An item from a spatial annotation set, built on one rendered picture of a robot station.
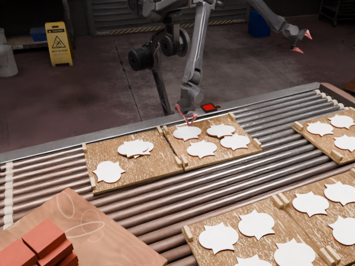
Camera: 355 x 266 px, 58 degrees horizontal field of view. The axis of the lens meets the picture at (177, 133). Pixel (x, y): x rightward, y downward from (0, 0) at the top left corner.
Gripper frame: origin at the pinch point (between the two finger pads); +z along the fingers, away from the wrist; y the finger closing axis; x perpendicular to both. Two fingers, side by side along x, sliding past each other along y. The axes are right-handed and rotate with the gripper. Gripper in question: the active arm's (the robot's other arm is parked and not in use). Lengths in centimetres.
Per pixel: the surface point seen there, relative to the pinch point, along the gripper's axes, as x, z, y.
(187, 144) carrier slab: 2.7, 8.6, -8.8
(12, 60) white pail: 127, 83, 342
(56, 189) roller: 67, 10, -17
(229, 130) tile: -21.8, 7.0, -7.0
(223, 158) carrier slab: -9.5, 8.6, -24.8
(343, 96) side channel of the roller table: -105, 8, 2
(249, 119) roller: -40.6, 10.9, 3.9
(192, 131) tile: -3.3, 7.7, -0.1
